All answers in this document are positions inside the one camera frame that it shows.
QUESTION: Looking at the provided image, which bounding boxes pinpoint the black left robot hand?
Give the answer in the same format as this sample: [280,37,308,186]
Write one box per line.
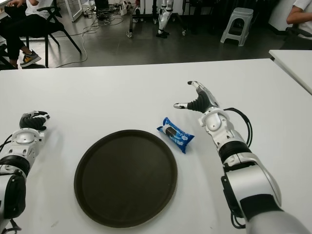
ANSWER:
[19,111,51,131]

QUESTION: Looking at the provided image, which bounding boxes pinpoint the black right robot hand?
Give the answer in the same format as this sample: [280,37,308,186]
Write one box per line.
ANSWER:
[173,80,220,114]

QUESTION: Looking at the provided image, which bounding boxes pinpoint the blue Oreo cookie packet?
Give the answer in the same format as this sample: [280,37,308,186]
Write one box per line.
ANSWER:
[156,117,195,155]

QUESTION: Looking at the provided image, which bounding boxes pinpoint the seated person in black trousers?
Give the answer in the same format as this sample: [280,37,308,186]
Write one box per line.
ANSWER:
[0,0,42,69]

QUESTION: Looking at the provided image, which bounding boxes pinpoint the white humanoid robot leg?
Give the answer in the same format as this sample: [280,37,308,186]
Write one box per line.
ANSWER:
[156,0,175,39]

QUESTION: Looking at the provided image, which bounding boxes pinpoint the black folding chair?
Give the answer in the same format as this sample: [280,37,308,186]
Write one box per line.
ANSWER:
[24,0,82,68]

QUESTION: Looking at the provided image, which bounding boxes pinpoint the grey plastic stool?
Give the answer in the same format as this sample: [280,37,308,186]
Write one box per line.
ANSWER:
[220,7,254,47]

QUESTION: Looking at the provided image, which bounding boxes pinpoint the white side table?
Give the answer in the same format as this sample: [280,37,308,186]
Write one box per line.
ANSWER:
[268,49,312,96]

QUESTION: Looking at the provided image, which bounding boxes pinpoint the round dark brown tray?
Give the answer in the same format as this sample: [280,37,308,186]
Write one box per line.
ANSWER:
[74,129,178,229]

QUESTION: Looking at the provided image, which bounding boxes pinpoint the white framed glass panel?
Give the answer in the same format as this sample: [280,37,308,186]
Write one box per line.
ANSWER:
[63,0,85,22]

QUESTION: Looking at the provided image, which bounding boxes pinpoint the black office chair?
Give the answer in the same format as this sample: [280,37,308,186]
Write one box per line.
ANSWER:
[284,23,312,51]

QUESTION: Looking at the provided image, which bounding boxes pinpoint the white bag on floor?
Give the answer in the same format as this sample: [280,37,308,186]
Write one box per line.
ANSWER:
[119,1,129,17]

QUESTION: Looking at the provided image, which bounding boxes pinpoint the person in white shirt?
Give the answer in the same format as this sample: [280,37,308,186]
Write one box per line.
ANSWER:
[287,0,312,25]

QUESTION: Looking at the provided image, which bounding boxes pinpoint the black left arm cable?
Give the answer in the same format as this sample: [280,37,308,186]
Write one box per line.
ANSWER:
[0,135,15,149]

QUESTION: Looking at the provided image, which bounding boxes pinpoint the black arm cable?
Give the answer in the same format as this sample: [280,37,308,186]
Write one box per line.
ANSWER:
[0,135,15,149]
[224,107,254,148]

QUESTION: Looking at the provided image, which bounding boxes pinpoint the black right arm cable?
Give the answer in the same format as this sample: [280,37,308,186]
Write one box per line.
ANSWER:
[224,107,254,148]

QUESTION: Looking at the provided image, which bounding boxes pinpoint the white floor cable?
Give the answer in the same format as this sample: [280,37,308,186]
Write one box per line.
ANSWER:
[56,19,103,68]

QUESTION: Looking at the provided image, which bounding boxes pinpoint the black wheeled metal frame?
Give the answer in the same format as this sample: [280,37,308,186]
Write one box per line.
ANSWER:
[126,0,188,39]

